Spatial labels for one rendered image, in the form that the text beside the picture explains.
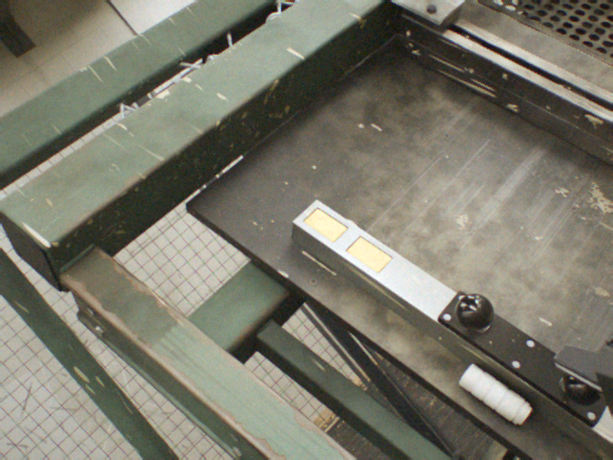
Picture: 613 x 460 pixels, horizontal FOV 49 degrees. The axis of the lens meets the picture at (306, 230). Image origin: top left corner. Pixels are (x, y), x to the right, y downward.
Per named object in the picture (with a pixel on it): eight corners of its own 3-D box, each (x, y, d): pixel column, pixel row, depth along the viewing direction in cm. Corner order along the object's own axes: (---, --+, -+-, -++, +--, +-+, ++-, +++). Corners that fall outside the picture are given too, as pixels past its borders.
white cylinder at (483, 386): (455, 387, 78) (515, 431, 75) (462, 376, 75) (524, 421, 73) (469, 370, 79) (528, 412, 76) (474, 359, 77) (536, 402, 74)
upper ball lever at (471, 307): (483, 346, 78) (479, 337, 65) (455, 327, 79) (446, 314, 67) (501, 318, 78) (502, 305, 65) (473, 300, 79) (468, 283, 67)
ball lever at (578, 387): (576, 411, 74) (593, 414, 61) (545, 390, 75) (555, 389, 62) (597, 382, 74) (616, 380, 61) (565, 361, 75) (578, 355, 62)
